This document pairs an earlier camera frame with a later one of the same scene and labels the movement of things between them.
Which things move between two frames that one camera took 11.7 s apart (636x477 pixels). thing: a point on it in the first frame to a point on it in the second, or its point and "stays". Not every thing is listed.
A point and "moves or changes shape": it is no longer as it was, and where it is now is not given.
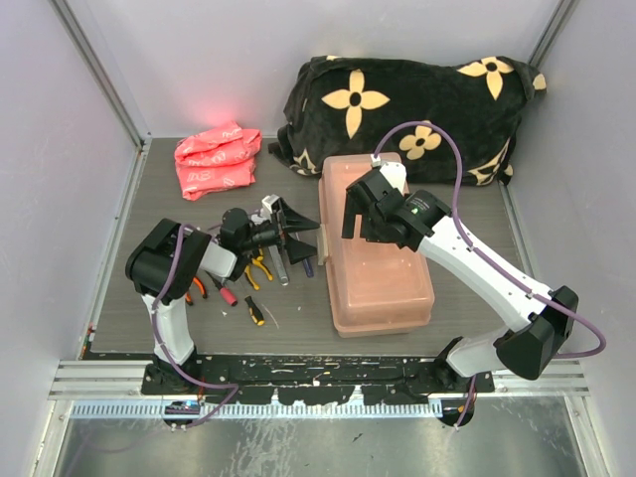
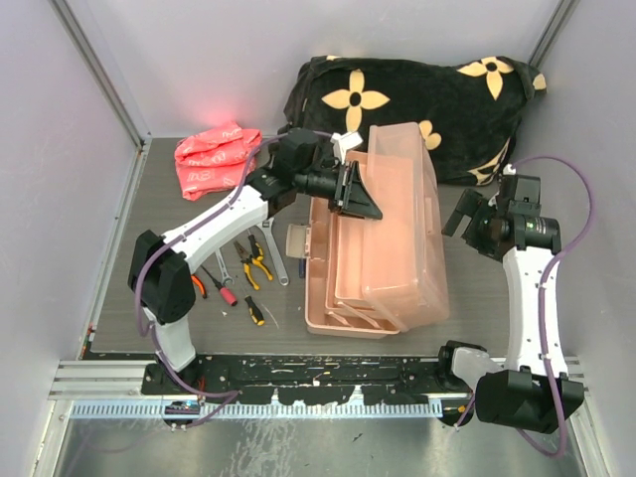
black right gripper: [349, 220] to [474, 205]
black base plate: [310, 380] stays
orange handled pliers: [188, 296] stays
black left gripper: [289, 221] to [349, 193]
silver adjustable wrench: [277, 261] stays
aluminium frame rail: [123, 378] stays
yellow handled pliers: [257, 261] stays
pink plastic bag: [217, 159] stays
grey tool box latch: [322, 244] moves or changes shape
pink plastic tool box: [375, 288] moves or changes shape
